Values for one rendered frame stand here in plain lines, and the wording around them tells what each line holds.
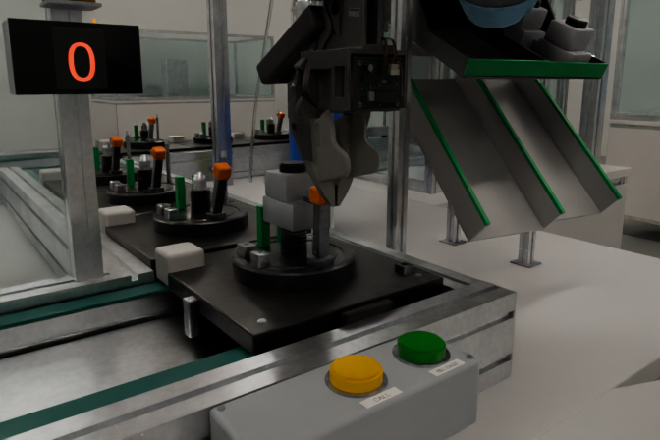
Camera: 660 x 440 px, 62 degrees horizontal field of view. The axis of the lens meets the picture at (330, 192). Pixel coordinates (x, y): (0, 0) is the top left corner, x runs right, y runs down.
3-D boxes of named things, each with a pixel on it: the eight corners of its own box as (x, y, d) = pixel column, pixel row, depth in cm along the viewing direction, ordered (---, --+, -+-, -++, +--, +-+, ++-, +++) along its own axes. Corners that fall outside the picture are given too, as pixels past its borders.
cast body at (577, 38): (583, 74, 79) (606, 26, 76) (565, 75, 77) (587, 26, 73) (539, 51, 85) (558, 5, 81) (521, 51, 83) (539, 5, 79)
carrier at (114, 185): (235, 211, 101) (233, 143, 98) (97, 233, 86) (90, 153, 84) (184, 191, 119) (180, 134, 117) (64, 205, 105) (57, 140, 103)
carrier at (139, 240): (311, 242, 81) (311, 158, 79) (151, 275, 67) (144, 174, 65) (236, 211, 100) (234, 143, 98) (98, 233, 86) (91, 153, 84)
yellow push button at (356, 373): (393, 393, 41) (394, 368, 41) (352, 412, 39) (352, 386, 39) (358, 371, 45) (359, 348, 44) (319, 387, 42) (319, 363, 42)
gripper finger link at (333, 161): (338, 219, 50) (338, 117, 48) (302, 207, 55) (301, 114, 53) (364, 214, 52) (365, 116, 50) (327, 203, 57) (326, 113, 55)
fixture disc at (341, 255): (380, 273, 62) (380, 256, 62) (273, 302, 54) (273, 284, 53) (309, 245, 73) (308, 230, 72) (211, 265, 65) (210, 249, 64)
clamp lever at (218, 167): (225, 214, 79) (233, 168, 75) (212, 216, 77) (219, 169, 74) (214, 201, 81) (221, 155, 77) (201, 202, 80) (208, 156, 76)
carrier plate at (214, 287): (443, 294, 61) (444, 275, 61) (253, 357, 47) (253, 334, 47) (317, 244, 80) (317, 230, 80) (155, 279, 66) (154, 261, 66)
